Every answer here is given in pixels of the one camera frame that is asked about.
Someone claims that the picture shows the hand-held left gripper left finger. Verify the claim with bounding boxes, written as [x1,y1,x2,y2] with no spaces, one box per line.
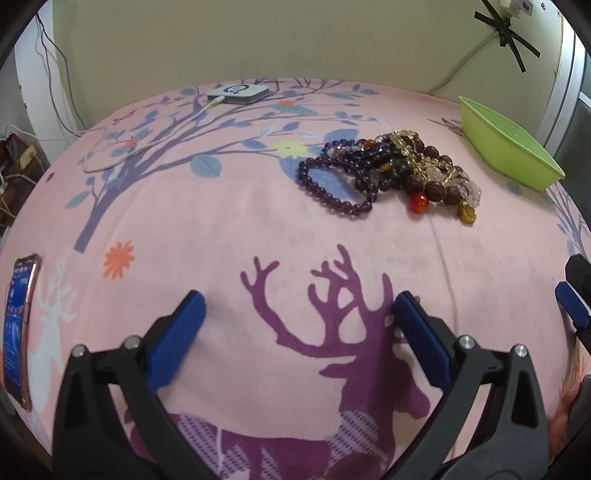
[52,290,218,480]

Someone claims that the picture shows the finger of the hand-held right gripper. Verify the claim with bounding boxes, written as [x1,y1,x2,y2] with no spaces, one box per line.
[565,254,591,296]
[555,281,591,366]

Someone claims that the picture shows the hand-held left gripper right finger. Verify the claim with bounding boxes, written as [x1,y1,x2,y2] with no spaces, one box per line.
[392,291,552,480]

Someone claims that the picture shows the green plastic tray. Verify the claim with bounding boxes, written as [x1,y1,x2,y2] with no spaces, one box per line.
[458,96,566,193]

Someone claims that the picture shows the purple bead bracelet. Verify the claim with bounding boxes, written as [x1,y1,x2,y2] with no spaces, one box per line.
[298,154,376,219]

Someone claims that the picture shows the pile of mixed beaded jewelry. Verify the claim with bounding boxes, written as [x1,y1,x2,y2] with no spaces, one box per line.
[323,130,482,227]

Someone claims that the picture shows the pink printed blanket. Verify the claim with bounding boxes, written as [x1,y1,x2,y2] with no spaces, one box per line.
[0,78,591,480]

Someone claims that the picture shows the smartphone with gold case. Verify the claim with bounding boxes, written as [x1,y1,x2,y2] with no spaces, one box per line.
[2,254,43,412]

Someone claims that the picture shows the black tape cross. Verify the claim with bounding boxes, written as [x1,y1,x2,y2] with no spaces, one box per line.
[475,0,541,73]

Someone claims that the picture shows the white charger device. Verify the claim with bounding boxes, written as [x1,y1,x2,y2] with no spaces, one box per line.
[206,84,269,106]

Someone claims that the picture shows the window with white frame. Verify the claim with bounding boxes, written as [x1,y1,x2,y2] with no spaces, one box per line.
[542,18,591,158]

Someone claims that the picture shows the white charging cable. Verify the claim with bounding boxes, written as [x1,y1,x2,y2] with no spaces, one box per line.
[83,96,225,175]

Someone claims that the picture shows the grey wall cable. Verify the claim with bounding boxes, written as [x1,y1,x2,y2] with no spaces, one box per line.
[427,34,497,95]

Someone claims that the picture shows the clutter of cords and plugs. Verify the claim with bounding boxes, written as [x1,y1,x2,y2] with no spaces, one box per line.
[0,124,51,227]

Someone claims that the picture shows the dark hanging wall cables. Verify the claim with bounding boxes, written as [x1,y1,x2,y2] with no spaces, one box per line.
[34,14,88,139]

